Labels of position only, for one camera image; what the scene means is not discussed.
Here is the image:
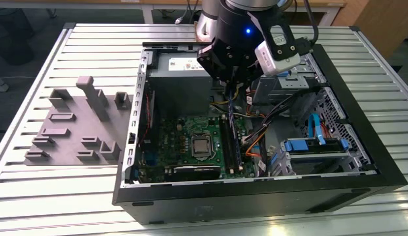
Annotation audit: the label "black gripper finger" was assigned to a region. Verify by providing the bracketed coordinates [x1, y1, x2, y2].
[196, 44, 236, 98]
[235, 62, 260, 99]

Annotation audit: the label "blue RAM stick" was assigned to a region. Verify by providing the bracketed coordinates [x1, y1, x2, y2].
[227, 82, 240, 120]

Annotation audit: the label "black RAM slot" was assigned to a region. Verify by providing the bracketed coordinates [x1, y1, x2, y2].
[220, 115, 233, 173]

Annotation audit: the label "metal drive cage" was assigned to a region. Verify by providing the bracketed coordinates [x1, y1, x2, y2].
[252, 56, 327, 104]

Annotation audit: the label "grey power supply unit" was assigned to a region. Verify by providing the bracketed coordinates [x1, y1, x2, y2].
[148, 53, 215, 118]

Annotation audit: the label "CPU socket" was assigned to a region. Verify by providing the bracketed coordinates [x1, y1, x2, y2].
[186, 132, 217, 162]

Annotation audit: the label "silver CPU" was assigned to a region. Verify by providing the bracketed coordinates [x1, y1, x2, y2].
[192, 140, 212, 153]

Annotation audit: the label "hard disk in blue carrier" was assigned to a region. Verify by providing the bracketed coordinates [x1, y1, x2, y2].
[284, 138, 350, 154]

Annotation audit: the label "green motherboard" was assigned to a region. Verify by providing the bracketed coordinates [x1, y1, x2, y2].
[157, 115, 269, 179]

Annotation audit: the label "silver disk bay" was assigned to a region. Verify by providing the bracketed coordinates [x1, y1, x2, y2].
[268, 137, 378, 177]

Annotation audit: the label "black graphics card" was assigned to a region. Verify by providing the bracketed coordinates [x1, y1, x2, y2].
[164, 165, 223, 182]

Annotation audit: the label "wooden cabinet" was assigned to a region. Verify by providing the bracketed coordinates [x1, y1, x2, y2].
[351, 0, 408, 59]

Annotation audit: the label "grey parts rack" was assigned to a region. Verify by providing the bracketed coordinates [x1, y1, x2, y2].
[23, 74, 136, 167]

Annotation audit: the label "black PC case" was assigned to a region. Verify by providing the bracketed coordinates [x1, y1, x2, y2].
[112, 41, 408, 226]

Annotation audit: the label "black office chair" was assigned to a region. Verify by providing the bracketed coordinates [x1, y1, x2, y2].
[0, 7, 37, 66]

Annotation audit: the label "black camera bracket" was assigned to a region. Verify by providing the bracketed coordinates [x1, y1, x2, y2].
[247, 11, 300, 61]

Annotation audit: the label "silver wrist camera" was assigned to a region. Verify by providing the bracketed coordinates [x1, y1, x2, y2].
[255, 40, 303, 76]

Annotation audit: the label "yellow wires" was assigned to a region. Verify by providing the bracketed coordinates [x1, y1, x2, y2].
[209, 87, 241, 107]

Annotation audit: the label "black cable bundle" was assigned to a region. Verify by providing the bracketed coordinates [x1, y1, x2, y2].
[249, 87, 323, 138]

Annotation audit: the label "black camera cable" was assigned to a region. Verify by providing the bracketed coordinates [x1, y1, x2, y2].
[297, 0, 320, 54]

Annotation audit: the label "white frame desk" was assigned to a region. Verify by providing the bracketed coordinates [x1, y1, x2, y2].
[138, 0, 348, 27]

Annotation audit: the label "blue flat data wire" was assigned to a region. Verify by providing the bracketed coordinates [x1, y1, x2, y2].
[308, 113, 327, 145]

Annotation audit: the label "orange wire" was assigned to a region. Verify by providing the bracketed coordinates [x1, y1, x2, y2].
[245, 139, 267, 158]

